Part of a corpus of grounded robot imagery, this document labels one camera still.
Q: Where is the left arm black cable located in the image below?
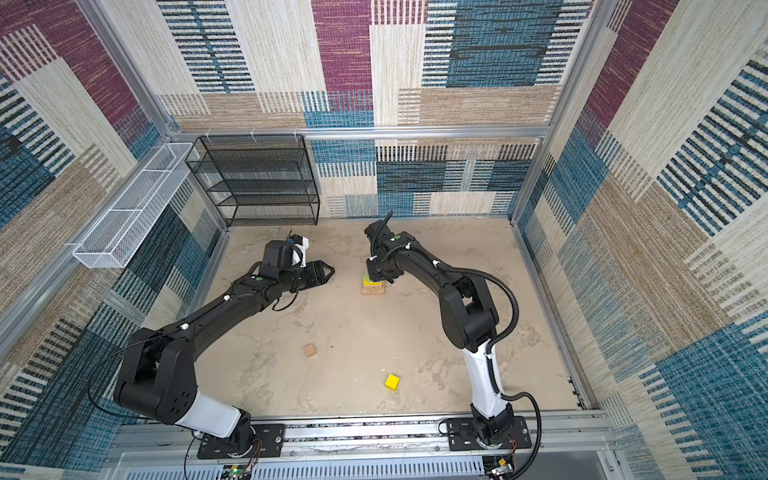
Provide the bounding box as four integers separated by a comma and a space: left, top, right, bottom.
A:
86, 341, 199, 475

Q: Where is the black wire shelf rack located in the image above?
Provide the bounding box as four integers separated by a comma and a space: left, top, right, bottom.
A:
185, 134, 321, 227

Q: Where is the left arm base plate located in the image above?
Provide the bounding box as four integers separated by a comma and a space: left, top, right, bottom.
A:
196, 424, 285, 460

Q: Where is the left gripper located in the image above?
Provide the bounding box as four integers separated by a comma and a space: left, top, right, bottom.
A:
279, 259, 334, 294

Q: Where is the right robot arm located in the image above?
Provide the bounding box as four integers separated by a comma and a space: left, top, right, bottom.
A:
364, 218, 519, 446

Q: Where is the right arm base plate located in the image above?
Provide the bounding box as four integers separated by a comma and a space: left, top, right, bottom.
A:
437, 416, 533, 451

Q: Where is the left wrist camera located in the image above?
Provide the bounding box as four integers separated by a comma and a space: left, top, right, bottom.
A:
286, 234, 310, 267

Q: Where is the white wire mesh basket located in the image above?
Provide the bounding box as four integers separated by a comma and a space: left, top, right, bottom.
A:
73, 143, 192, 269

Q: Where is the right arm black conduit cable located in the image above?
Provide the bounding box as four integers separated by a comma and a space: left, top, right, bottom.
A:
371, 211, 543, 480

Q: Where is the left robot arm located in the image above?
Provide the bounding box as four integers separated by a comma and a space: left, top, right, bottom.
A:
113, 235, 335, 458

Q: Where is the natural wood block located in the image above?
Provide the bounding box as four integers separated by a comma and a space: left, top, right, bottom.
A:
361, 284, 386, 296

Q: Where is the yellow cube block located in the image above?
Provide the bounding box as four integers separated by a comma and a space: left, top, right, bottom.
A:
384, 374, 400, 392

